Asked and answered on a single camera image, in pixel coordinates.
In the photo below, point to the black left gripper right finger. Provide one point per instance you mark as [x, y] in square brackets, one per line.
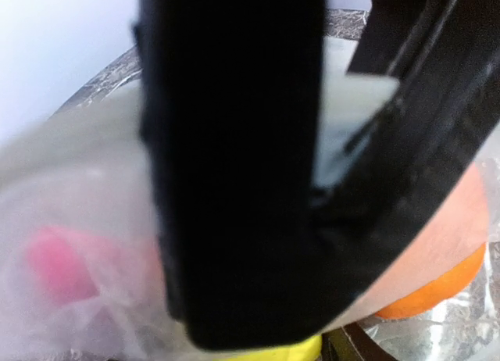
[445, 54]

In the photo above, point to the orange fake orange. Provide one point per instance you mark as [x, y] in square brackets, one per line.
[446, 255]

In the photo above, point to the red fake apple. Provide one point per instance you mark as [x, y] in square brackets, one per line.
[69, 266]

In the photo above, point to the clear polka dot zip bag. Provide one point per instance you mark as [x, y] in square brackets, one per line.
[85, 170]

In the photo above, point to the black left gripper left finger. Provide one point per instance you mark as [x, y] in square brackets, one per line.
[231, 92]

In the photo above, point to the yellow fake lemon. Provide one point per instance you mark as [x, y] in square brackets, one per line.
[307, 350]

